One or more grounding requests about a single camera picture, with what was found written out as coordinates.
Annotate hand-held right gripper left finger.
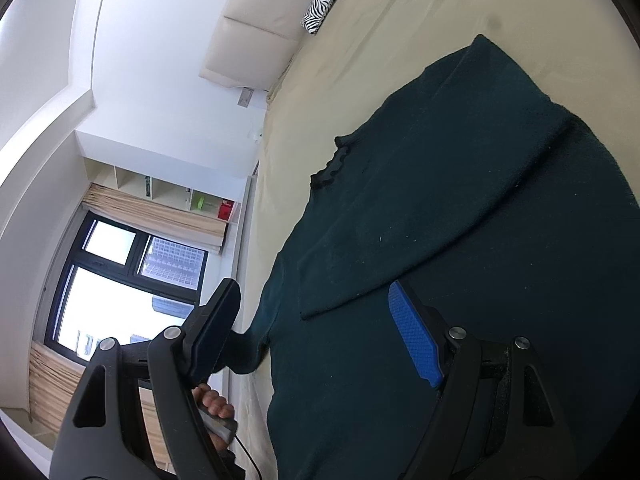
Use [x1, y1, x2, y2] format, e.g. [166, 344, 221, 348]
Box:
[49, 278, 247, 480]

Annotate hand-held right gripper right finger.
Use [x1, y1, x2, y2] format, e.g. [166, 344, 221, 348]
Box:
[388, 280, 596, 480]

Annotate dark teal knit sweater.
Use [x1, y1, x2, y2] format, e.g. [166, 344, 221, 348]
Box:
[227, 34, 632, 480]

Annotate person's left hand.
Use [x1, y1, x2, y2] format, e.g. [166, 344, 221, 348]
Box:
[193, 384, 236, 457]

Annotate black framed window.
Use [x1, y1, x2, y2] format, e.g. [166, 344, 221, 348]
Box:
[44, 212, 211, 362]

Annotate beige roman blind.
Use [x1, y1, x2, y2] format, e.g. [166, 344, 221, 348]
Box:
[81, 184, 229, 257]

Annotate beige pleated curtain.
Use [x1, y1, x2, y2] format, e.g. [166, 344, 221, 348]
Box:
[27, 339, 173, 472]

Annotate bed with beige sheet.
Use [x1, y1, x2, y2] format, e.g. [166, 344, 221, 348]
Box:
[225, 0, 640, 480]

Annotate cream padded headboard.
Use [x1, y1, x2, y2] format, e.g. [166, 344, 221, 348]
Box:
[200, 0, 346, 95]

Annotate white wall shelf unit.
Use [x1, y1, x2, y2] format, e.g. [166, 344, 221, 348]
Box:
[81, 156, 242, 224]

